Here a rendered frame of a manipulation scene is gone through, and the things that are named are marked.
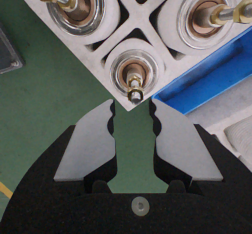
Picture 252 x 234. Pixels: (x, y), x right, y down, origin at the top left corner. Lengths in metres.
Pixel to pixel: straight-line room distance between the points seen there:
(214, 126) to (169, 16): 0.28
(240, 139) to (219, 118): 0.06
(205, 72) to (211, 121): 0.19
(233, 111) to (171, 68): 0.20
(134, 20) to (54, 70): 0.34
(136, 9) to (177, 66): 0.13
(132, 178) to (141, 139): 0.26
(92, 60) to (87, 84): 0.22
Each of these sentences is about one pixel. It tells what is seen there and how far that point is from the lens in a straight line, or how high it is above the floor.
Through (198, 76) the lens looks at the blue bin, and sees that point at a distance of 0.53.
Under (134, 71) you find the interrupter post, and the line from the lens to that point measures 0.20.
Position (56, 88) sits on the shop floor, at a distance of 0.56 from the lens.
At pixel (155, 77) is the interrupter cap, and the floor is 0.25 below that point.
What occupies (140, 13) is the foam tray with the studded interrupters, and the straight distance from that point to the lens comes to 0.29.
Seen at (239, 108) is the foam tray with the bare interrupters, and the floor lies 0.17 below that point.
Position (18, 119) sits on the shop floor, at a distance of 0.73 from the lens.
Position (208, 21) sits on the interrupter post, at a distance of 0.21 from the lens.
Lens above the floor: 0.47
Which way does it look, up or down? 61 degrees down
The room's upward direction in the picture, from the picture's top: 176 degrees counter-clockwise
